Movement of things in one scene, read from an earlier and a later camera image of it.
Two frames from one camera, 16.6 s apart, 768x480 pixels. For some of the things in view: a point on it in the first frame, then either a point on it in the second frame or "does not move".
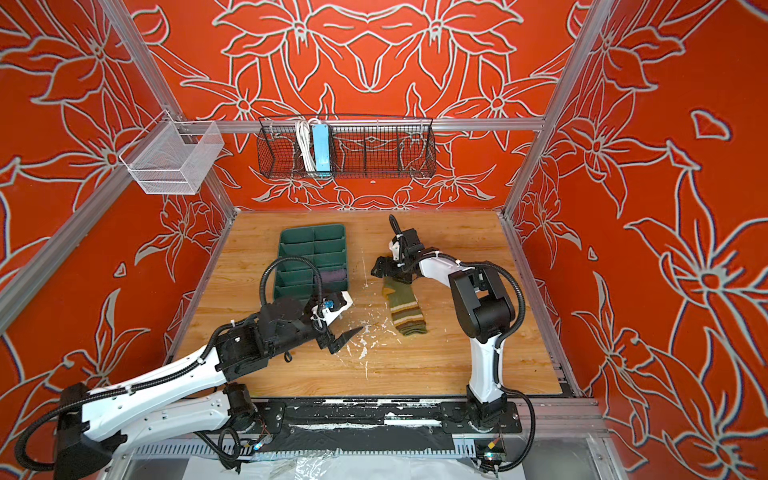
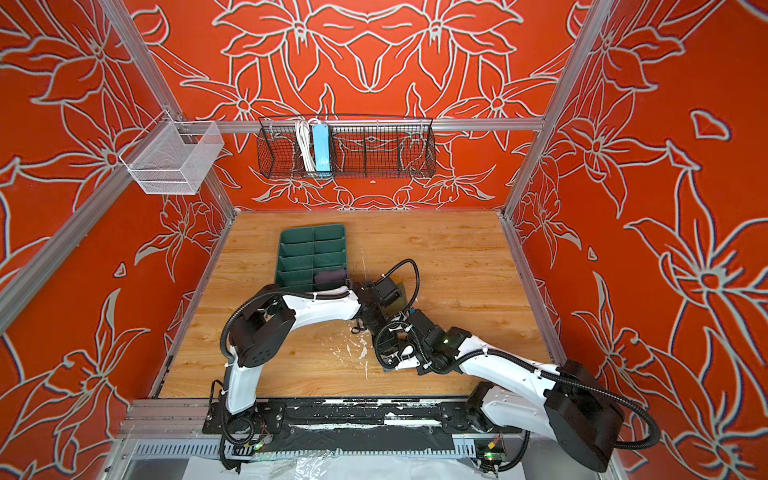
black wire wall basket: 361,148 does not move
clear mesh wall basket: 173,157 does not move
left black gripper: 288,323 → 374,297
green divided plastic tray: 325,246 does not move
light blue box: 322,149 does not move
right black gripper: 388,268 → 424,370
